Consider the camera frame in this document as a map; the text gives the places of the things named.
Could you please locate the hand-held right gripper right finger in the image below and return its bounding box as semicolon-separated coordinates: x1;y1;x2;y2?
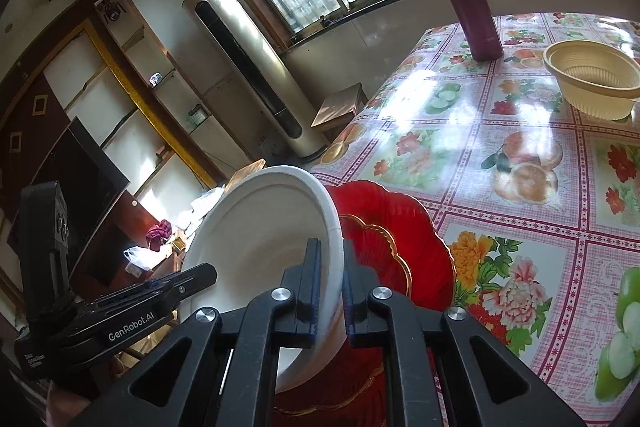
342;242;586;427

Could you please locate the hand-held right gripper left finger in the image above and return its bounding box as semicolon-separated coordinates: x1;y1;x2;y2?
65;238;322;427

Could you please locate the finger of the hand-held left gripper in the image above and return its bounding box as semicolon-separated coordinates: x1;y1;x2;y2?
95;263;219;324

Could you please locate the red scalloped plastic plate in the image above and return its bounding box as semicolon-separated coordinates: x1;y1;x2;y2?
339;213;414;309
274;179;457;427

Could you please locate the white paper bowl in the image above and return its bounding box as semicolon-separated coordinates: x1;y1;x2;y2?
181;164;346;393

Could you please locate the beige ribbed plastic bowl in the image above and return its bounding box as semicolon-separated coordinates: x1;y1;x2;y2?
542;39;640;121

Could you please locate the white plastic bag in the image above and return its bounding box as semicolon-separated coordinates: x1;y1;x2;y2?
123;245;162;274

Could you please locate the maroon cloth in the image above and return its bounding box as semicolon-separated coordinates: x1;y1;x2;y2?
145;219;174;253

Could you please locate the low wooden bench with cloths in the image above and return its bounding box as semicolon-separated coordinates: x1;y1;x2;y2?
69;201;202;290

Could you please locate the white crumpled bag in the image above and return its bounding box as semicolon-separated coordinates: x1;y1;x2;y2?
189;186;227;229

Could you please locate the black television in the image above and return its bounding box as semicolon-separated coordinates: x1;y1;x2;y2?
29;117;132;279

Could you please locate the light wooden stool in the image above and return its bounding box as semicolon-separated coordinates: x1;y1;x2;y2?
226;158;267;188

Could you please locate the brown wooden stool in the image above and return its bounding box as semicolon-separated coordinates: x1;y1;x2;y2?
310;83;369;134

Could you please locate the white tower air conditioner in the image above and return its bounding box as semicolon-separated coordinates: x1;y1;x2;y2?
181;0;327;158

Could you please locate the wooden wall shelf unit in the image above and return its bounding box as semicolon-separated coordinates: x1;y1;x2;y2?
0;0;218;258

